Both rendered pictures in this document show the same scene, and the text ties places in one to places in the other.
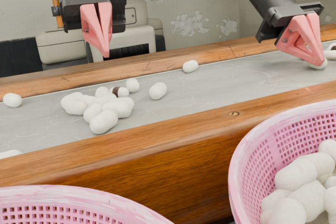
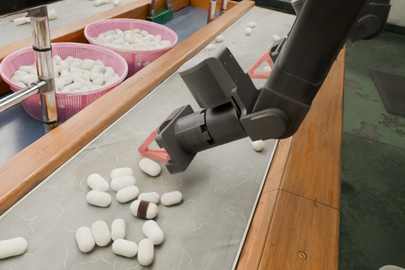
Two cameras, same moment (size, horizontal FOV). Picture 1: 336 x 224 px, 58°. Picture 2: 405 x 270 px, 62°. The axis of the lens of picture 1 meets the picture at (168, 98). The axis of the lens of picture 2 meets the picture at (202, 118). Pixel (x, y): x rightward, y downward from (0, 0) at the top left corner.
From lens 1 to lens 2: 0.98 m
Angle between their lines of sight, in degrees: 107
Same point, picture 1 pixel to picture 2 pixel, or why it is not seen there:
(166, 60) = (288, 140)
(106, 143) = (166, 61)
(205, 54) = (280, 167)
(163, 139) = (152, 65)
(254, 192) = (120, 71)
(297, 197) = (109, 71)
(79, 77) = not seen: hidden behind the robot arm
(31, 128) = not seen: hidden behind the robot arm
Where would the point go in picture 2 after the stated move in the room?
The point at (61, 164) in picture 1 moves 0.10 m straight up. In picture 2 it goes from (167, 55) to (170, 17)
